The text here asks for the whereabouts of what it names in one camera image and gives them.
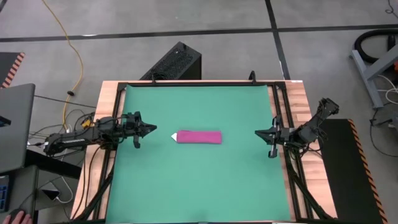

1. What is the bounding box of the yellow cable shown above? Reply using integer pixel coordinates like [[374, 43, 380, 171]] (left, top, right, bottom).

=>
[[42, 0, 93, 131]]

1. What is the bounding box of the small black hazard-striped floor mat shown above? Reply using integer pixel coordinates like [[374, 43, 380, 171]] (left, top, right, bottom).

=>
[[0, 52, 26, 90]]

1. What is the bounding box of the black aluminium table frame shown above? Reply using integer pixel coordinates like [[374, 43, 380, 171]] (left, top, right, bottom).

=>
[[74, 81, 335, 224]]

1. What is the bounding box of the pink towel with white label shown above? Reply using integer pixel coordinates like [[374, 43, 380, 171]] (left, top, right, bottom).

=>
[[170, 129, 223, 145]]

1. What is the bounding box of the thin straight black cable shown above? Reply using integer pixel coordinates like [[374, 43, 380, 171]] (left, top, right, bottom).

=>
[[34, 94, 96, 109]]

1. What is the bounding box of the long looping black cable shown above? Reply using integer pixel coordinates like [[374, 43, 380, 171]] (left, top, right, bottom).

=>
[[369, 108, 398, 157]]

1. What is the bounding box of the white coiled cable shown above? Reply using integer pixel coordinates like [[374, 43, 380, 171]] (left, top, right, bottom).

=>
[[377, 74, 398, 105]]

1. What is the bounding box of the person's hand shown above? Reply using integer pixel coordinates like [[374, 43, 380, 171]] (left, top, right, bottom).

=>
[[1, 210, 34, 224]]

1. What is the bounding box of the green table mat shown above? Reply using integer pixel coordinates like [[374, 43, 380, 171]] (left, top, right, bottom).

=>
[[105, 84, 292, 223]]

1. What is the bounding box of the black hose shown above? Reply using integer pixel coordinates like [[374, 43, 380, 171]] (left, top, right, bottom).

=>
[[354, 29, 398, 65]]

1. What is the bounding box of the keyboard with blue keys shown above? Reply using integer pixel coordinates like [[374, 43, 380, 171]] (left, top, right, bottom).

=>
[[0, 175, 12, 214]]

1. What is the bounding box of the grey metal stand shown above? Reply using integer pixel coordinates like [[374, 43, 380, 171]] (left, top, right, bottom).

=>
[[350, 43, 398, 110]]

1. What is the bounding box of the black computer mouse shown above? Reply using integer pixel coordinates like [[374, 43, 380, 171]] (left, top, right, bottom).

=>
[[8, 208, 28, 218]]

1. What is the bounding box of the black smartphone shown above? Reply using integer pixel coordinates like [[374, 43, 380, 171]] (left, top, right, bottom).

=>
[[42, 189, 61, 202]]

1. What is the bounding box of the black computer tower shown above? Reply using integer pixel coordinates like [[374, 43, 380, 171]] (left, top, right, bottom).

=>
[[139, 41, 202, 81]]

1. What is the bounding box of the short curled black cable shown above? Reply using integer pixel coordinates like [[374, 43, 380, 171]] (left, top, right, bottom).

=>
[[385, 0, 398, 15]]

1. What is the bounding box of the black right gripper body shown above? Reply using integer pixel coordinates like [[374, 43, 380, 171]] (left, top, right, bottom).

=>
[[267, 114, 292, 159]]

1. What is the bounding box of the large black hazard-striped floor mat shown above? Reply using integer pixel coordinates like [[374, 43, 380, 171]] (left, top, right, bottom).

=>
[[312, 118, 389, 224]]

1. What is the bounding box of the grey laptop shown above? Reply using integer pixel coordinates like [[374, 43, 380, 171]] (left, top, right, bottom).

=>
[[0, 83, 36, 174]]

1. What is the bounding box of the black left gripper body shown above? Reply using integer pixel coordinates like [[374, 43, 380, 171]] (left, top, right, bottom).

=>
[[122, 111, 147, 150]]

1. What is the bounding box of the white charging cable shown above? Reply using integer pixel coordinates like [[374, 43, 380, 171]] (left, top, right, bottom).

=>
[[53, 174, 74, 205]]

